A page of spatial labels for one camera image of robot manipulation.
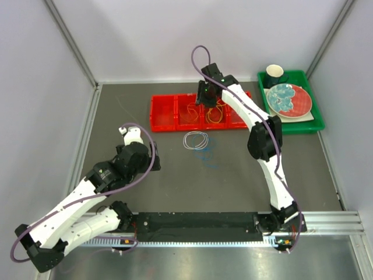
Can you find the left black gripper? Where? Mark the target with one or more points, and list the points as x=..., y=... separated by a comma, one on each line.
x=145, y=165

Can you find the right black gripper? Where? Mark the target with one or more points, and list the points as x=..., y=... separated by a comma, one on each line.
x=200, y=98

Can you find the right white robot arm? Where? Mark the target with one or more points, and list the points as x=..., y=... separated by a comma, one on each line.
x=264, y=143

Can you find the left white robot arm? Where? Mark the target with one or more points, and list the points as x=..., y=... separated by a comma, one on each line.
x=51, y=238

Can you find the red bin far left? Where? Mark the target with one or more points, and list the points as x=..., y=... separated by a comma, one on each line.
x=162, y=113

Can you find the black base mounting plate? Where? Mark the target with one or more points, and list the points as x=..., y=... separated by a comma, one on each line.
x=195, y=223

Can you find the dark green paper cup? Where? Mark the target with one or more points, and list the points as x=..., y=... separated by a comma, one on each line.
x=274, y=75

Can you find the blue patterned plate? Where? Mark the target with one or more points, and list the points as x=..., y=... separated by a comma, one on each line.
x=279, y=97

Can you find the green plastic tray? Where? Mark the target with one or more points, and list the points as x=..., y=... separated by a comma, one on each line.
x=298, y=78

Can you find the red round plate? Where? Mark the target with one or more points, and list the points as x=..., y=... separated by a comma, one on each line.
x=301, y=101

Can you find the white square board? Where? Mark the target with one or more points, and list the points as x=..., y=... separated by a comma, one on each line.
x=301, y=119

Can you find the slotted grey cable duct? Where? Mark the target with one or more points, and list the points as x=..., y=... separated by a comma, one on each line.
x=209, y=240

